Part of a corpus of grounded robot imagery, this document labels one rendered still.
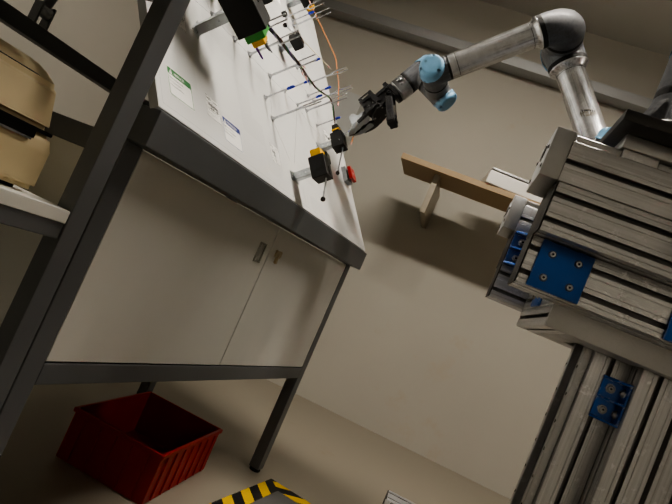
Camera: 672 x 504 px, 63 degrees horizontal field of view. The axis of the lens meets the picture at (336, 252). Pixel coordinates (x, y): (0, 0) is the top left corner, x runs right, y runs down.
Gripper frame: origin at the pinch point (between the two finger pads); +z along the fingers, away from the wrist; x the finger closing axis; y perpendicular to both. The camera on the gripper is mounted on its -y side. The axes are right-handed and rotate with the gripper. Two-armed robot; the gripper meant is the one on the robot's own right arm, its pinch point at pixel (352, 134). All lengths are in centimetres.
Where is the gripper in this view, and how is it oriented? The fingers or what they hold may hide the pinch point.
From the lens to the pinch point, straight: 185.7
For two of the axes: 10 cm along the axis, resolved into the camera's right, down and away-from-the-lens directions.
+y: -5.1, -6.9, 5.1
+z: -7.8, 6.3, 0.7
